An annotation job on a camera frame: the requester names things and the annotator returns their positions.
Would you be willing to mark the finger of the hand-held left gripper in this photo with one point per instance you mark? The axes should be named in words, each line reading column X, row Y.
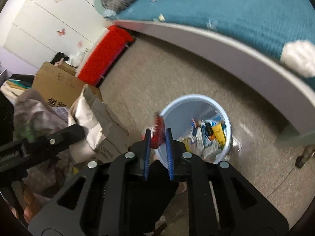
column 56, row 141

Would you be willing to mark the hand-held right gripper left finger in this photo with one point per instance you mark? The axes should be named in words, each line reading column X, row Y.
column 147, row 157

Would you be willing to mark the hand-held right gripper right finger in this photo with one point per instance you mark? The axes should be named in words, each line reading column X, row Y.
column 169, row 157

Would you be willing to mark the red packet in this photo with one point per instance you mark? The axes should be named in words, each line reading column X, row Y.
column 157, row 132

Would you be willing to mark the grey patterned bag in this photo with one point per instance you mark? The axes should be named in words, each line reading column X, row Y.
column 37, row 113

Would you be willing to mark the light blue plastic bin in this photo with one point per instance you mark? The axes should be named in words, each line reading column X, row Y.
column 182, row 108

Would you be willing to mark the yellow packet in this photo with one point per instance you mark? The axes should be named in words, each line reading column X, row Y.
column 219, row 132

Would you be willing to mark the blue snack packet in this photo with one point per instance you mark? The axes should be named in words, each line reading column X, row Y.
column 216, row 119

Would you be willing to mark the person's left hand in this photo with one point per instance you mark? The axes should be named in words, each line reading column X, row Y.
column 34, row 206

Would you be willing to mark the person's black trouser leg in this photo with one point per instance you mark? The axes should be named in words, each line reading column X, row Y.
column 157, row 189

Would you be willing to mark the light blue white packet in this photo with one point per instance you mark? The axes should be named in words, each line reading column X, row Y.
column 205, row 135

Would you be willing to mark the torn brown paper bag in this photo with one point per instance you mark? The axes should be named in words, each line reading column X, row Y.
column 98, row 127

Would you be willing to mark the large cardboard box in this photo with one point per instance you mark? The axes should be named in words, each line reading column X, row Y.
column 56, row 83

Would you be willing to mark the person's light shoe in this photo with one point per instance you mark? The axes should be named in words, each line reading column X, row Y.
column 160, row 223

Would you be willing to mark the cream hanging jacket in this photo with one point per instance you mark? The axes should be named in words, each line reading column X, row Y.
column 9, row 89

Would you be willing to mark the green hanging garment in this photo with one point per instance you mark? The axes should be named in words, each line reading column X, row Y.
column 18, row 82

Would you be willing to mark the black clothing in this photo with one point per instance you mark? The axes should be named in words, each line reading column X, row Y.
column 57, row 57

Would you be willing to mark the white plastic bag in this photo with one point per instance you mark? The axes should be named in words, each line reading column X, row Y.
column 77, row 57

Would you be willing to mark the red storage box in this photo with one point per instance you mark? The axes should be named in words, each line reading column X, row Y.
column 103, row 54

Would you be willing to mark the pink butterfly sticker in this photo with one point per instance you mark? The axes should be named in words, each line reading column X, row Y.
column 61, row 32

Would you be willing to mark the white wardrobe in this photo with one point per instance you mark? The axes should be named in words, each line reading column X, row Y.
column 44, row 17

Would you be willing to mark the brown slipper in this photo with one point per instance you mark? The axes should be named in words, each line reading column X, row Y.
column 305, row 156

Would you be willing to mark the blue patterned pillow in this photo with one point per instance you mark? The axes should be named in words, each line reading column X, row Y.
column 109, row 13

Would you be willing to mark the teal printed bedsheet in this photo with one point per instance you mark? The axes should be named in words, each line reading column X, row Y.
column 221, row 9

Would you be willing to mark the teal bunk bed frame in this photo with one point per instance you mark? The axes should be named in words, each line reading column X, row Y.
column 221, row 54

